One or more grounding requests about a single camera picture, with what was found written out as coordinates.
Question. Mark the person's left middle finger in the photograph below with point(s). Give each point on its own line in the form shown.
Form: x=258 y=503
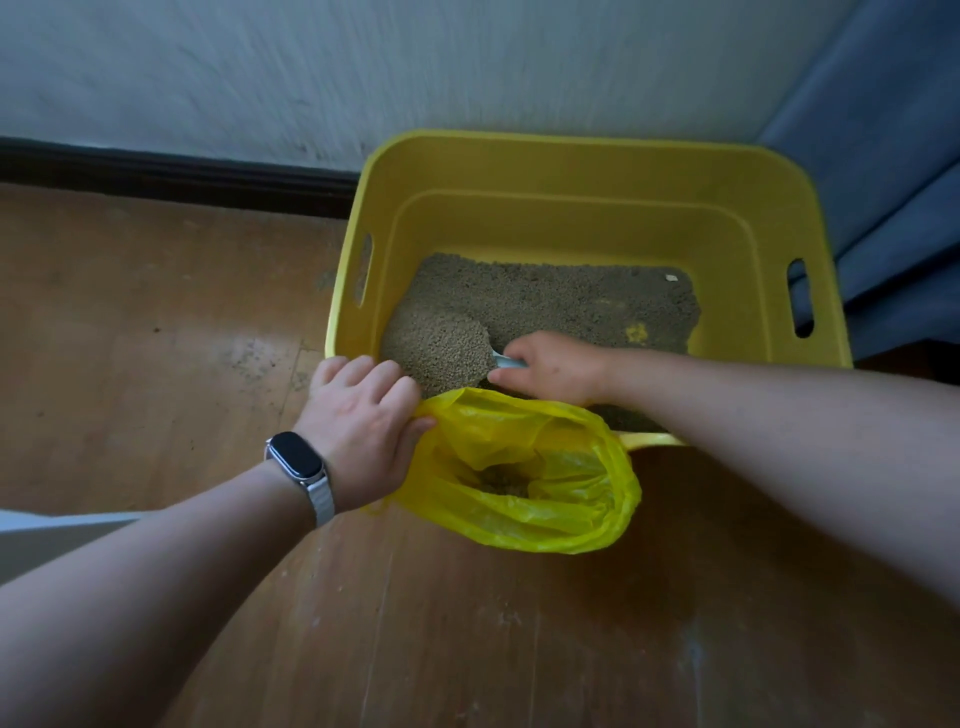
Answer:
x=381 y=379

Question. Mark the person's left forearm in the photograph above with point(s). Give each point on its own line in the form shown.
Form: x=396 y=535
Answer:
x=142 y=600

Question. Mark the black smartwatch with silver band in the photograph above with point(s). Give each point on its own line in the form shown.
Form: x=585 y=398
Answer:
x=301 y=465

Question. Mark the person's left hand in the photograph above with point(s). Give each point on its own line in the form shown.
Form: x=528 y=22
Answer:
x=356 y=439

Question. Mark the dark baseboard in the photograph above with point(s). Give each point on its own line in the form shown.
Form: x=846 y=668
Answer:
x=172 y=176

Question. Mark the person's left little finger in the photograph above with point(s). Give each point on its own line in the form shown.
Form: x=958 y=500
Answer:
x=327 y=371

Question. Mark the person's left thumb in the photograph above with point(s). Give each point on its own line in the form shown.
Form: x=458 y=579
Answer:
x=415 y=444

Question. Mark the person's right forearm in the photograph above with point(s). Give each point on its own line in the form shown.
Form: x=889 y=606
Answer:
x=795 y=457

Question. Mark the grey litter scoop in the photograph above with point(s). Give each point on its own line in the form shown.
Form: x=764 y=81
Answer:
x=508 y=361

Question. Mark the yellow plastic litter box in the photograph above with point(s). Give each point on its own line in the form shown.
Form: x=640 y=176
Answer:
x=600 y=225

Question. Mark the yellow plastic bag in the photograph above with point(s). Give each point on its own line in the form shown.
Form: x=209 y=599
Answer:
x=525 y=480

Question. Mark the blue curtain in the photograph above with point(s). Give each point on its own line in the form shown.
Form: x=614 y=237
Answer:
x=892 y=172

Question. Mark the grey-brown cat litter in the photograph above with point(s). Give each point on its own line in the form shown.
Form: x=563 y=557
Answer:
x=540 y=307

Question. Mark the person's right hand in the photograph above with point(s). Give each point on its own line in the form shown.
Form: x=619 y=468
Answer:
x=559 y=371

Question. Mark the person's right fingers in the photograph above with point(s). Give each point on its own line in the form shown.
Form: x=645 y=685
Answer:
x=517 y=367

